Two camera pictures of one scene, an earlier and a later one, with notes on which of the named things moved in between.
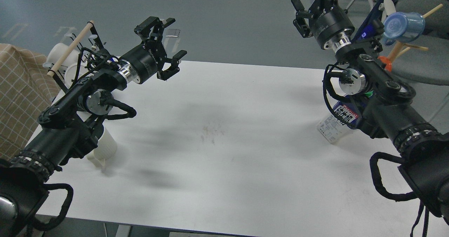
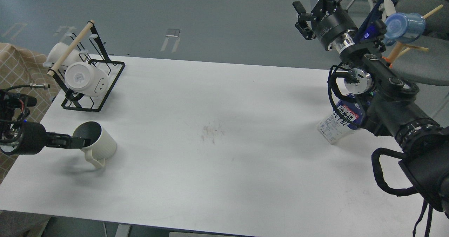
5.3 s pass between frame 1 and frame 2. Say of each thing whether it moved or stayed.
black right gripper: stayed
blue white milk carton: stayed
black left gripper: moved
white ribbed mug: stayed
